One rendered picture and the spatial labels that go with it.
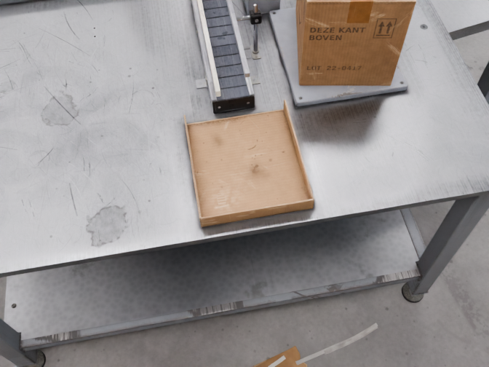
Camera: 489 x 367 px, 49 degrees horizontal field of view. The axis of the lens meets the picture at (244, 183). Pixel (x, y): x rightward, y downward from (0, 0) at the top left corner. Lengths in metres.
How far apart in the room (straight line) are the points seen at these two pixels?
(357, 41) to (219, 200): 0.50
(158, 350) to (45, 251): 0.84
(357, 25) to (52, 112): 0.80
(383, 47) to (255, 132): 0.37
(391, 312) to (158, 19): 1.29
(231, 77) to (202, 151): 0.22
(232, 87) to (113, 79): 0.34
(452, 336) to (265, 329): 0.66
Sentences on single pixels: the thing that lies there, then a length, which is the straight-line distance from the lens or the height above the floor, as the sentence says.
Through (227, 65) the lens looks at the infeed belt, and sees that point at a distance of 1.45.
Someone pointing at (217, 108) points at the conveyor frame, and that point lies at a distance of 1.39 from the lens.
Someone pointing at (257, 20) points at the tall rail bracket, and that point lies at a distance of 1.45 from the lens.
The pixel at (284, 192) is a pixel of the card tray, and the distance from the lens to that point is 1.26.
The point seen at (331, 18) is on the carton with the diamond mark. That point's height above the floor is 1.07.
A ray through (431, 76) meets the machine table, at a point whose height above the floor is 0.83.
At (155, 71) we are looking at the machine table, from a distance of 1.52.
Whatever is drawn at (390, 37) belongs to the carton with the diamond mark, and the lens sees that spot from 1.35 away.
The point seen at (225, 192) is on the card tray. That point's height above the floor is 0.83.
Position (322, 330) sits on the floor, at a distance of 2.01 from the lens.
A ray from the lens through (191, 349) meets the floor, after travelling 1.99.
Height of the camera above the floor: 1.91
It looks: 58 degrees down
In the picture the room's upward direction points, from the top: 2 degrees counter-clockwise
